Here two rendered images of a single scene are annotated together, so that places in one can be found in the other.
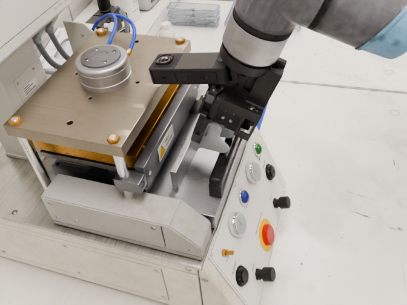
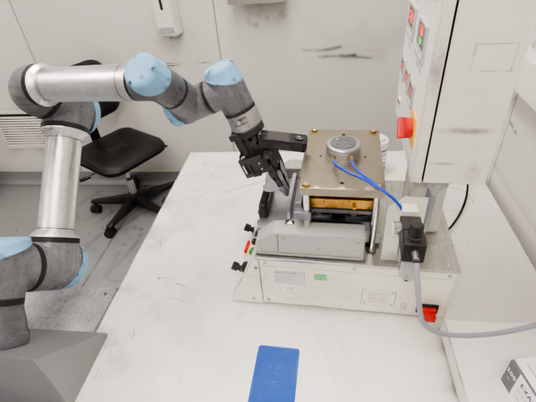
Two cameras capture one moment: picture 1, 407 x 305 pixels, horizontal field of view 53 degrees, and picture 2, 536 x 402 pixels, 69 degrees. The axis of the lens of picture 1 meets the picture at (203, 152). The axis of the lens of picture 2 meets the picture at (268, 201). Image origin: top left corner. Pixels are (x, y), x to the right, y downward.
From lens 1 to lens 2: 130 cm
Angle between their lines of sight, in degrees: 98
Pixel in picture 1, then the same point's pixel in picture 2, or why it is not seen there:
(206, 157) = (281, 201)
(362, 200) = (175, 295)
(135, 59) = (331, 168)
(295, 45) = not seen: outside the picture
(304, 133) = (206, 363)
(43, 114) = (361, 135)
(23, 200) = (388, 187)
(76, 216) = not seen: hidden behind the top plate
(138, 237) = not seen: hidden behind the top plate
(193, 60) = (281, 135)
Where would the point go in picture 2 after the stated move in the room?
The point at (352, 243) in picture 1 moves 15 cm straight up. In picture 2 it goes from (193, 265) to (183, 227)
